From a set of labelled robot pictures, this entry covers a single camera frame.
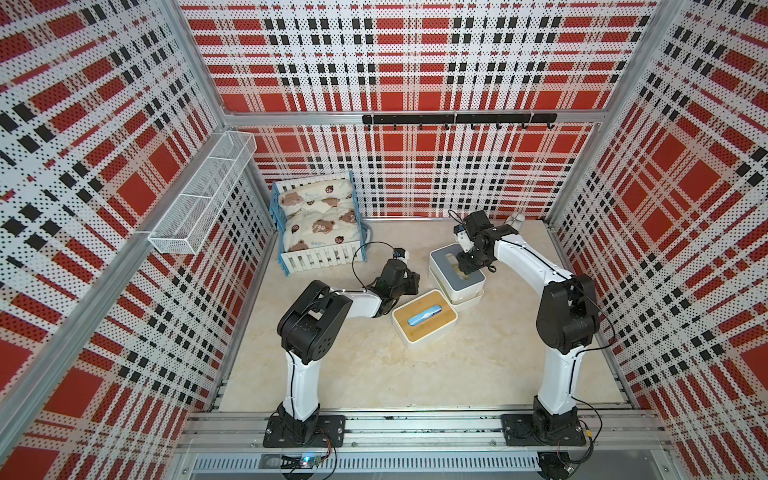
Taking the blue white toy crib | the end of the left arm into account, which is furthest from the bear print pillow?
the end of the left arm

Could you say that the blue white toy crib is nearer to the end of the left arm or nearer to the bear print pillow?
the bear print pillow

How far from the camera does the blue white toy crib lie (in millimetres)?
1043
